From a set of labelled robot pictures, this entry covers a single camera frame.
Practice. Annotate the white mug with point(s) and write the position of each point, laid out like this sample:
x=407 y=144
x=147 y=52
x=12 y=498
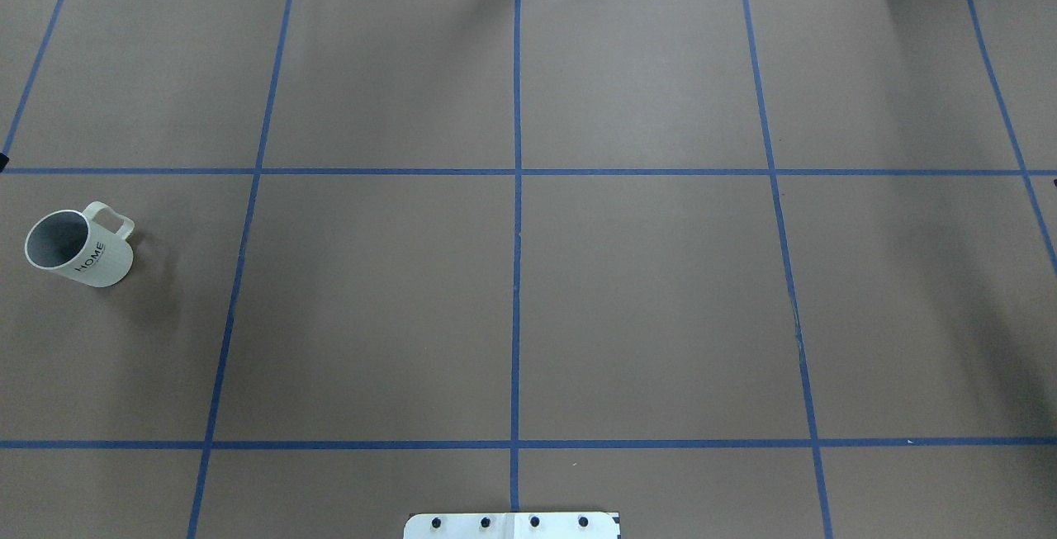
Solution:
x=89 y=246

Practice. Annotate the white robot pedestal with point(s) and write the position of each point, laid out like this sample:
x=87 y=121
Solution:
x=514 y=525

